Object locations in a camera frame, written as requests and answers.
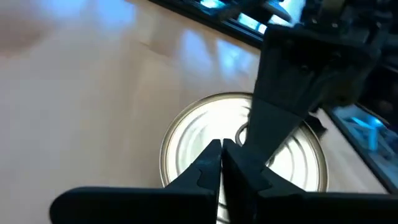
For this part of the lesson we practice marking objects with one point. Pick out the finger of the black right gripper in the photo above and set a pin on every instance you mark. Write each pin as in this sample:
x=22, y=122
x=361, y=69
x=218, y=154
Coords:
x=315, y=126
x=280, y=93

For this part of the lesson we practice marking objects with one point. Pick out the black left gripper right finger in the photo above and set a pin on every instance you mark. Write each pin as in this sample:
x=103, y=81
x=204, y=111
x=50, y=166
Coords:
x=311, y=208

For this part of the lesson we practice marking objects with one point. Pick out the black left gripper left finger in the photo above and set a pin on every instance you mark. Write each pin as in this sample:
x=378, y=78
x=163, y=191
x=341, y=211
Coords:
x=140, y=205

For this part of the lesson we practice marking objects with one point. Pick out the blue pink salmon can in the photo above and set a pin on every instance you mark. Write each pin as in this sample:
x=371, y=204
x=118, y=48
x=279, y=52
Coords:
x=199, y=137

